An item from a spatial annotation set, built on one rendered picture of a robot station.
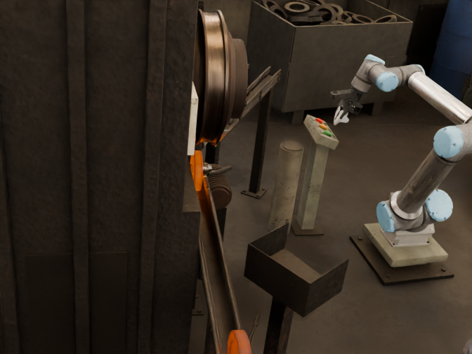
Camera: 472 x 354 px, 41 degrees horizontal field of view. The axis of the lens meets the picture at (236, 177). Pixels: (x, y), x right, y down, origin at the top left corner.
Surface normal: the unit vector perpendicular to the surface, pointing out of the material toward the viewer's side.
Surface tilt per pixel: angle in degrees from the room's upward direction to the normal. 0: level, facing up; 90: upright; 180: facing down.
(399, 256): 0
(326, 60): 90
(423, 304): 0
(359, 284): 0
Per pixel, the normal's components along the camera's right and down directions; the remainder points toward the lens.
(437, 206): 0.32, -0.23
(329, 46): 0.43, 0.49
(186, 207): 0.10, -0.86
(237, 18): -0.06, 0.49
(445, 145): -0.92, 0.10
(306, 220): 0.18, 0.51
